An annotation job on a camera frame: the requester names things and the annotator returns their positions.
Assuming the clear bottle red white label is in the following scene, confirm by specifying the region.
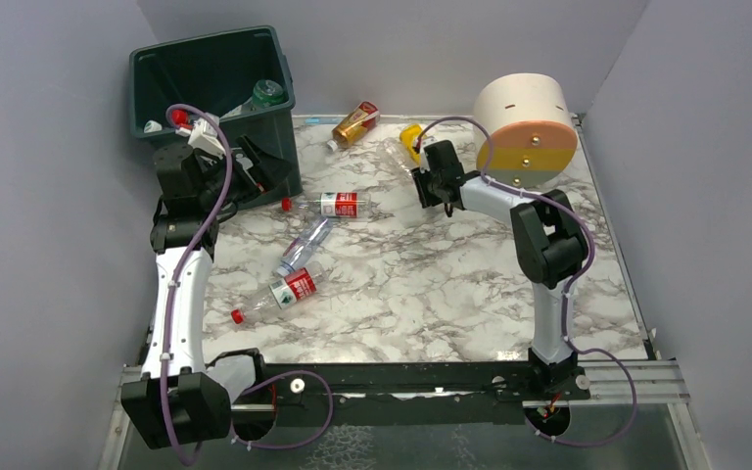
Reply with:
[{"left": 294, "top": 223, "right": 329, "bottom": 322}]
[{"left": 169, "top": 109, "right": 189, "bottom": 128}]

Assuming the amber red-label bottle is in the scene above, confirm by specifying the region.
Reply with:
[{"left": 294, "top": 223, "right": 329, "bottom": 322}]
[{"left": 326, "top": 101, "right": 381, "bottom": 152}]

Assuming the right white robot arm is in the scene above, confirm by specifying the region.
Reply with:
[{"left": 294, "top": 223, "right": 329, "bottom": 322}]
[{"left": 411, "top": 141, "right": 589, "bottom": 393}]

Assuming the clear bottle light blue label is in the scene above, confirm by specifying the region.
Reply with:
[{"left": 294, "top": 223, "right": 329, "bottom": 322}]
[{"left": 143, "top": 119, "right": 163, "bottom": 134}]

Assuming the clear bottle red green label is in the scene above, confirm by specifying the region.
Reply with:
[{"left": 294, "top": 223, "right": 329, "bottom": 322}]
[{"left": 231, "top": 261, "right": 326, "bottom": 324}]

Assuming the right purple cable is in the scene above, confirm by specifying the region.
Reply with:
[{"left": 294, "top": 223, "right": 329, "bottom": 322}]
[{"left": 414, "top": 117, "right": 638, "bottom": 450}]

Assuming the dark green trash bin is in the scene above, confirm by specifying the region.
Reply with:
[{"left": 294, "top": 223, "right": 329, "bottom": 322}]
[{"left": 128, "top": 25, "right": 303, "bottom": 197}]

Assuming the yellow plastic bottle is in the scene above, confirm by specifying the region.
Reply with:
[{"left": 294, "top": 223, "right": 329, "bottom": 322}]
[{"left": 399, "top": 123, "right": 423, "bottom": 165}]

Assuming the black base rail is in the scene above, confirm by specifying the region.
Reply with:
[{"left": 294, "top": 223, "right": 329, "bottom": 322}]
[{"left": 231, "top": 361, "right": 590, "bottom": 427}]

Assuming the aluminium frame rail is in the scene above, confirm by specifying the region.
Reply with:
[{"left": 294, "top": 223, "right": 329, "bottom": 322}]
[{"left": 583, "top": 360, "right": 691, "bottom": 404}]

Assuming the clear bottle red cap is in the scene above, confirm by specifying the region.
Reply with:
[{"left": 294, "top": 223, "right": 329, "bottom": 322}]
[{"left": 281, "top": 192, "right": 372, "bottom": 219}]

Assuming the clear bottle dark green label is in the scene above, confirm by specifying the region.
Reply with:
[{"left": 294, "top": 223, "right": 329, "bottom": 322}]
[{"left": 220, "top": 100, "right": 254, "bottom": 119}]

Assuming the cream cylindrical drum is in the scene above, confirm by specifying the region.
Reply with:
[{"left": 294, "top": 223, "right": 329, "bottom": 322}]
[{"left": 473, "top": 72, "right": 579, "bottom": 188}]

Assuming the green tinted plastic bottle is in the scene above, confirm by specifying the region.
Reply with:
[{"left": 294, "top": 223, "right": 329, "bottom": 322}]
[{"left": 249, "top": 79, "right": 287, "bottom": 110}]

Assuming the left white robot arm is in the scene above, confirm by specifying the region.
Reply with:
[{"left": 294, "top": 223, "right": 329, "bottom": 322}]
[{"left": 120, "top": 135, "right": 292, "bottom": 449}]

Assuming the crushed clear blue bottle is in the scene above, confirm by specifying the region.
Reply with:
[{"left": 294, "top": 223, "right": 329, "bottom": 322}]
[{"left": 273, "top": 215, "right": 334, "bottom": 277}]

